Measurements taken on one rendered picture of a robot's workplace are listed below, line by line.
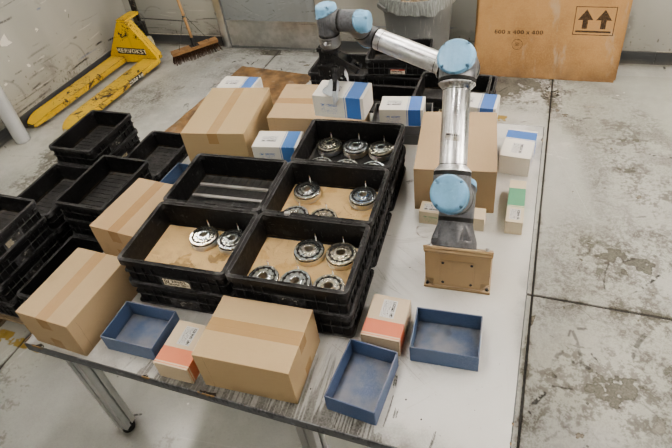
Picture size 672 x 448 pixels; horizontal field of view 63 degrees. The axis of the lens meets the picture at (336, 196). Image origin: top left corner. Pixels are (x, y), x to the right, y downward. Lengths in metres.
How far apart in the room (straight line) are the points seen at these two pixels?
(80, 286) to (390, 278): 1.05
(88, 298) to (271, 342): 0.66
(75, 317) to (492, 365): 1.29
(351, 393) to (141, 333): 0.75
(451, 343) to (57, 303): 1.27
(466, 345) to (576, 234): 1.54
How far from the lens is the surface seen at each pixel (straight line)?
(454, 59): 1.74
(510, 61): 4.48
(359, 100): 2.02
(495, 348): 1.76
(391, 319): 1.72
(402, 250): 2.01
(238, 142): 2.43
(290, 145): 2.29
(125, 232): 2.15
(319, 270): 1.80
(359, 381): 1.69
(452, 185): 1.66
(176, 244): 2.05
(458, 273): 1.82
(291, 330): 1.63
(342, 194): 2.07
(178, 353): 1.80
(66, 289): 2.05
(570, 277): 2.94
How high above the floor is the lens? 2.15
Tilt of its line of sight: 40 degrees down
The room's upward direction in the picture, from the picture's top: 9 degrees counter-clockwise
